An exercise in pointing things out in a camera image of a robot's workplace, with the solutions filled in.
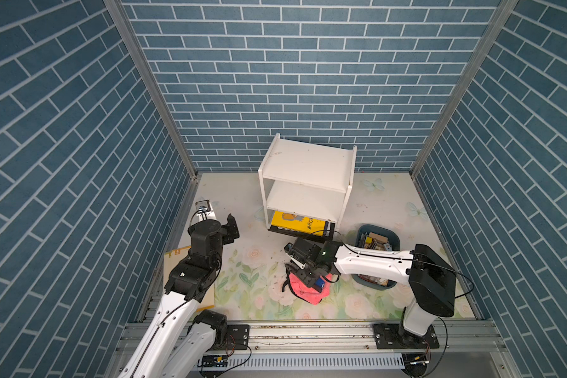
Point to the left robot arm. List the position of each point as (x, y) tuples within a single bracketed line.
[(178, 336)]

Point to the circuit board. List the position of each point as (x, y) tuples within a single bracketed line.
[(214, 362), (415, 365)]

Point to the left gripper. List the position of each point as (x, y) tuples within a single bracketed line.
[(230, 229)]

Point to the white two-tier bookshelf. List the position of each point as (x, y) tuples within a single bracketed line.
[(306, 179)]

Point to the left circuit board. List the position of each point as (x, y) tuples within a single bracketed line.
[(214, 362)]

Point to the teal storage basket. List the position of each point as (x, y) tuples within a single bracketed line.
[(375, 238)]

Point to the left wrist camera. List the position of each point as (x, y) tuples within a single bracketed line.
[(204, 211)]

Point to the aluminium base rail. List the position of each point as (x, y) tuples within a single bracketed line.
[(455, 348)]

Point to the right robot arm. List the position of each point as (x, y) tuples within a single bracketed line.
[(432, 281)]

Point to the beige textbook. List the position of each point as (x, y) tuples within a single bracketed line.
[(192, 275)]

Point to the pink and grey cloth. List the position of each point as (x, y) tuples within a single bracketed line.
[(313, 296)]

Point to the yellow book under shelf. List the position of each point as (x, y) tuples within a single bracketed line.
[(298, 226)]

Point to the right circuit board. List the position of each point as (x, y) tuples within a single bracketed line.
[(415, 365)]

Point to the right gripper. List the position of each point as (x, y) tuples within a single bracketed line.
[(298, 272)]

